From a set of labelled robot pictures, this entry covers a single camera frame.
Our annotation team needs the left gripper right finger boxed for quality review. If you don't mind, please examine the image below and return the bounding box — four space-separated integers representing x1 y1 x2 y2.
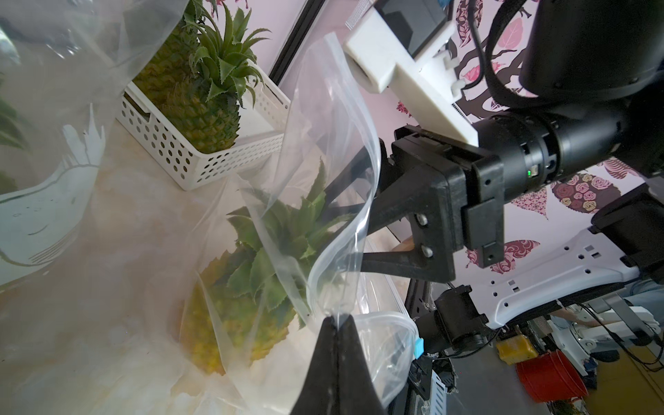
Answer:
337 315 386 415

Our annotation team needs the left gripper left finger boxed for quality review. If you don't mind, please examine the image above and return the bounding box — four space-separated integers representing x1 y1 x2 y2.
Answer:
291 316 339 415

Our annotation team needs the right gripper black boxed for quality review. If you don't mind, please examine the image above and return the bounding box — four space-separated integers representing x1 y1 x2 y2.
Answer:
321 126 506 283

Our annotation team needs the zip-top bag clear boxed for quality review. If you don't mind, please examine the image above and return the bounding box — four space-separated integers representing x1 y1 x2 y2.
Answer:
1 1 185 285
178 34 419 414

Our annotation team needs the pineapple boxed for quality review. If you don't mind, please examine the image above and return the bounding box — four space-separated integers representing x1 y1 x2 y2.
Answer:
133 0 204 109
1 98 29 195
180 165 349 375
162 5 271 140

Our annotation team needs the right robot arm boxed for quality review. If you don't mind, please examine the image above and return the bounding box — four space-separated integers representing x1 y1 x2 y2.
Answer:
342 1 663 357

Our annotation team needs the white plastic basket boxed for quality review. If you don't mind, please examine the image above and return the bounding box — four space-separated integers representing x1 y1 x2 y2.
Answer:
117 69 291 191

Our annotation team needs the white slotted cable duct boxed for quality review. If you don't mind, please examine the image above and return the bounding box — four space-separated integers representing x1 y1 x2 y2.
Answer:
429 372 447 415

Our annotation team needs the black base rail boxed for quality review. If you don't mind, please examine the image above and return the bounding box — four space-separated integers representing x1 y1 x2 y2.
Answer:
387 279 472 414

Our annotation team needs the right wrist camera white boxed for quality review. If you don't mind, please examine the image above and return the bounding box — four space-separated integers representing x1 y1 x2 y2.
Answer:
342 1 478 145

